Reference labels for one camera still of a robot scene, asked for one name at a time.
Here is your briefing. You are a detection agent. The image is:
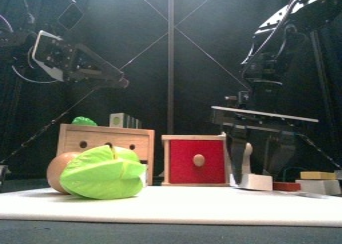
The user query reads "plain white rice block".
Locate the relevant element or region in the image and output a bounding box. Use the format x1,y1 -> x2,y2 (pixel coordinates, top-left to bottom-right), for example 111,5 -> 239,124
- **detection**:
238,173 -> 274,192

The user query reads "white plastic cutting board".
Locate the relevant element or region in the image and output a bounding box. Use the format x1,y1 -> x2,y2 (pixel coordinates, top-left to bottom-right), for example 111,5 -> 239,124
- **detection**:
0,184 -> 342,229

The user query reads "wooden box with red drawer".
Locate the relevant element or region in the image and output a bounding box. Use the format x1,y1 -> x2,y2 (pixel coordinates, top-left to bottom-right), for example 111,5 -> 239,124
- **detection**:
160,133 -> 231,188

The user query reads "red striped salmon sushi toy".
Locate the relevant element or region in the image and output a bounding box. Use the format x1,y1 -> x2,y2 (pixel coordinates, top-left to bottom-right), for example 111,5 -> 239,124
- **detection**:
271,181 -> 303,193

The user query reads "yellow egg sushi toy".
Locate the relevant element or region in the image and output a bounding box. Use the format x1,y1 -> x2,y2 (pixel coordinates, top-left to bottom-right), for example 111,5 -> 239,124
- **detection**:
294,170 -> 342,196

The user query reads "small green toy vegetable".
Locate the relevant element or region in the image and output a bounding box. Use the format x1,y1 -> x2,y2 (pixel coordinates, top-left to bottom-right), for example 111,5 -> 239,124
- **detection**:
71,115 -> 99,127

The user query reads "wooden box with round holes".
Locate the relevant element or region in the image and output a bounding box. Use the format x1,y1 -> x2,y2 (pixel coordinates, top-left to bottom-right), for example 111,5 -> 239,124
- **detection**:
55,123 -> 156,186

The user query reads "green toy lettuce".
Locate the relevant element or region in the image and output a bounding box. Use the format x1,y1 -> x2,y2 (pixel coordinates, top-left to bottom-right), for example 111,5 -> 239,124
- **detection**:
59,144 -> 148,201

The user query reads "orange rounded toy vegetable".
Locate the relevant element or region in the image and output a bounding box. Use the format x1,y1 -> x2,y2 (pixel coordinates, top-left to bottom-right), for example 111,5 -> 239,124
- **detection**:
45,150 -> 84,195

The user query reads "white left arm cable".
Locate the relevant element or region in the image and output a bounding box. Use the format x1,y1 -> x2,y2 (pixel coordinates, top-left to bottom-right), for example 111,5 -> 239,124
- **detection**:
11,65 -> 61,86

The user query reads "vertical metal frame pole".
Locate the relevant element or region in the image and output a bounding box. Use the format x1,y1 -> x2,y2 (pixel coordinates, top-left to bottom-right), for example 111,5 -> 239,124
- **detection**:
166,0 -> 176,135

